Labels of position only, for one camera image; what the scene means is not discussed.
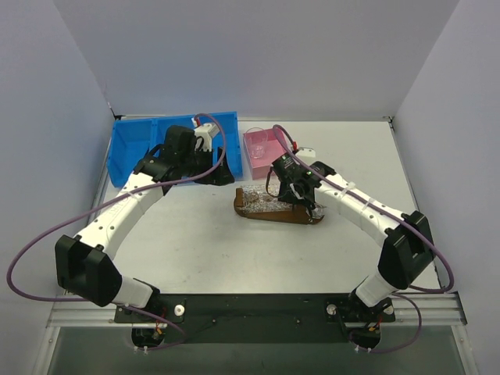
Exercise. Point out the pink wooden drawer box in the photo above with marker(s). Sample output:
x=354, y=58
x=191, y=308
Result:
x=259, y=168

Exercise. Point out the blue plastic bin right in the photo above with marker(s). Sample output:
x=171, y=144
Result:
x=229, y=123

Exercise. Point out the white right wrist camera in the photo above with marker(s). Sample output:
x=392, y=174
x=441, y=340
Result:
x=306, y=153

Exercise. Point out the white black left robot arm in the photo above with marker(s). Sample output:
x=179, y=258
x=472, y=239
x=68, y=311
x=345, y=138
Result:
x=84, y=262

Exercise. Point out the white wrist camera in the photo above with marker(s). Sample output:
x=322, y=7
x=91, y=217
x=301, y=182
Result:
x=205, y=134
x=306, y=153

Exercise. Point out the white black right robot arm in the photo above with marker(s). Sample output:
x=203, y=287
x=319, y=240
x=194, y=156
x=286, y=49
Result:
x=404, y=239

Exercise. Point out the blue plastic bin left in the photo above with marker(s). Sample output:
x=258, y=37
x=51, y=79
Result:
x=131, y=140

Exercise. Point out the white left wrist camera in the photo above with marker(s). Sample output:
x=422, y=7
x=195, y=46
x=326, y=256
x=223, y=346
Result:
x=205, y=134

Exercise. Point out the blue plastic bin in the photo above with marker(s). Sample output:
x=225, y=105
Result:
x=131, y=140
x=176, y=153
x=229, y=123

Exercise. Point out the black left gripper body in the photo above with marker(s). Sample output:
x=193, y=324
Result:
x=212, y=166

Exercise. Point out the blue plastic bin middle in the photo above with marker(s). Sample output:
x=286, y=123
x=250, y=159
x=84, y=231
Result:
x=176, y=153

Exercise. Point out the brown wooden tray holder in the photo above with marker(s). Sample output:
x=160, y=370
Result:
x=252, y=202

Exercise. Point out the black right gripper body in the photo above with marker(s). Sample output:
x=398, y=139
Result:
x=298, y=194

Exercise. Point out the aluminium frame rail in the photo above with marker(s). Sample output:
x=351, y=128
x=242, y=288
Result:
x=438, y=310

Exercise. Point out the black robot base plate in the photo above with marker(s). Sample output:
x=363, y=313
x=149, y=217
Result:
x=258, y=331

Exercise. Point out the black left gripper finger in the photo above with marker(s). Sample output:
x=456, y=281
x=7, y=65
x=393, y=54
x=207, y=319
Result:
x=222, y=173
x=207, y=180

